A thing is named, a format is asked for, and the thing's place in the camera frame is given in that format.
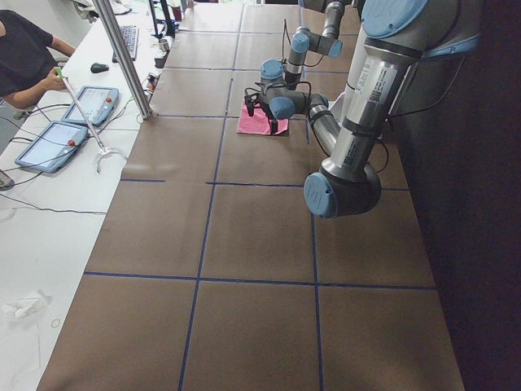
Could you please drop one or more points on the near teach pendant blue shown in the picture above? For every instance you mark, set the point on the near teach pendant blue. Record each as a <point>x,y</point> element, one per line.
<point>53,147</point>

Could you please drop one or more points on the pink towel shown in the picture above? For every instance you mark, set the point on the pink towel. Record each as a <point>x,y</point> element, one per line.
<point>259,123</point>

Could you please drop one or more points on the person in black shirt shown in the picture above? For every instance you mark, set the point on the person in black shirt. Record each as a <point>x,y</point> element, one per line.
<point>28,69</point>

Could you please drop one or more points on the aluminium frame post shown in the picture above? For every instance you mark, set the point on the aluminium frame post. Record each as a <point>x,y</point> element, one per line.
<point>116,39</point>

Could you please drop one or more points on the crumpled white tissue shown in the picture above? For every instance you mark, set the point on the crumpled white tissue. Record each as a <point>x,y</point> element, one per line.
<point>34,302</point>

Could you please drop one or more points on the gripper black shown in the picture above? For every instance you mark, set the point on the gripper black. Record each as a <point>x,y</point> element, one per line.
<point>274,122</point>

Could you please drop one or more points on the far teach pendant blue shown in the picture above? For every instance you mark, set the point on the far teach pendant blue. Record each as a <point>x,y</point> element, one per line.
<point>97,102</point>

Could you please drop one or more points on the black computer mouse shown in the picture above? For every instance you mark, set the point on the black computer mouse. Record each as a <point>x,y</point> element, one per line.
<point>98,68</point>

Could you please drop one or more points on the metal cup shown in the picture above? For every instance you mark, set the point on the metal cup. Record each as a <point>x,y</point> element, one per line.
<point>164,44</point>

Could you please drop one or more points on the black keyboard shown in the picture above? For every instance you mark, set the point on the black keyboard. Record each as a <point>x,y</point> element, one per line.
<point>130,35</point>

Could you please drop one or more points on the white pillar mount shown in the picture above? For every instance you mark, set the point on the white pillar mount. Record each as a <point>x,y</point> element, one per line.
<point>340,106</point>

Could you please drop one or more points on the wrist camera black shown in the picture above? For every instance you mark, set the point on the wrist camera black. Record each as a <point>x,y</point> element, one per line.
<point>251,99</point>

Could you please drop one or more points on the teach pendant blue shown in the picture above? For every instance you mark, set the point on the teach pendant blue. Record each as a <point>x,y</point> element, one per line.
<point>97,102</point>
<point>53,147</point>

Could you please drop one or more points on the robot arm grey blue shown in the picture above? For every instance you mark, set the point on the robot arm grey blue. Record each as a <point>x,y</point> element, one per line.
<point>394,36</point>
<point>304,40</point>

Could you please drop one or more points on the grabber stick with claw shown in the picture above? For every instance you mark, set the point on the grabber stick with claw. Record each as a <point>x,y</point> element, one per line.
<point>104,151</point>

